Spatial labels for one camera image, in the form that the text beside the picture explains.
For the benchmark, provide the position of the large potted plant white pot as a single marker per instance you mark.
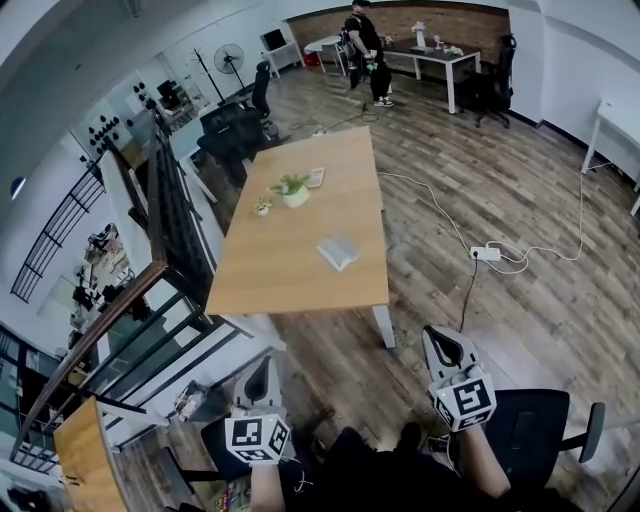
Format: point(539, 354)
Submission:
point(295, 196)

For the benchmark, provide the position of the white power strip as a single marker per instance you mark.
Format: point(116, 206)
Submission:
point(485, 253)

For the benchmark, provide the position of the curved wooden desk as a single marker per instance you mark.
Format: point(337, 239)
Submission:
point(87, 460)

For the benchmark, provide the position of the small potted plant white pot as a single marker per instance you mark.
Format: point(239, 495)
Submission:
point(263, 207)

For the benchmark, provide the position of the wooden and black metal railing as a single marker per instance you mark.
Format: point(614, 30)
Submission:
point(165, 210)

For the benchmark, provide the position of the person's left forearm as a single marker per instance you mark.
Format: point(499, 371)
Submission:
point(265, 487)

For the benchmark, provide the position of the slim black office chair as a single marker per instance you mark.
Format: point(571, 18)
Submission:
point(261, 90)

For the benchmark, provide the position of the black office chair grey armrest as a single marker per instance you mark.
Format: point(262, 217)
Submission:
point(530, 435)

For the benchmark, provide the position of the white vase with flowers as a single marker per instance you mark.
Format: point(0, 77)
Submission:
point(420, 35)

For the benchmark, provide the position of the wooden table with white legs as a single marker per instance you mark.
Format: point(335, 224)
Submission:
point(300, 240)

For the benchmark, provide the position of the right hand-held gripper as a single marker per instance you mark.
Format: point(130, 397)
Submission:
point(467, 400)

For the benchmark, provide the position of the tall black office chair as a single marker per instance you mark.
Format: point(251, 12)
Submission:
point(492, 85)

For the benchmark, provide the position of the black computer monitor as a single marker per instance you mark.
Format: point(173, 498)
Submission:
point(273, 39)

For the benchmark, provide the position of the black standing fan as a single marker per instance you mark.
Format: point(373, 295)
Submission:
point(229, 59)

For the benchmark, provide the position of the wide black office chair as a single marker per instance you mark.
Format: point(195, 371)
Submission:
point(232, 132)

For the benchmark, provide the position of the person's black trousers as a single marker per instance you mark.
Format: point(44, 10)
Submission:
point(375, 475)

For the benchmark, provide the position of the dark desk with white legs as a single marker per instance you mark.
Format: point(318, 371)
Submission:
point(440, 55)

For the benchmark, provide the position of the black coat rack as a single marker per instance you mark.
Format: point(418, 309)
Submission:
point(206, 70)

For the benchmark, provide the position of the round white table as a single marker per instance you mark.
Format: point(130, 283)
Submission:
point(322, 45)

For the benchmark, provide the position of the person's right forearm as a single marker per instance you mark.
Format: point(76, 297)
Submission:
point(482, 460)

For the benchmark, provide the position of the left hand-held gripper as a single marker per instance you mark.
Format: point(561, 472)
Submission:
point(257, 435)

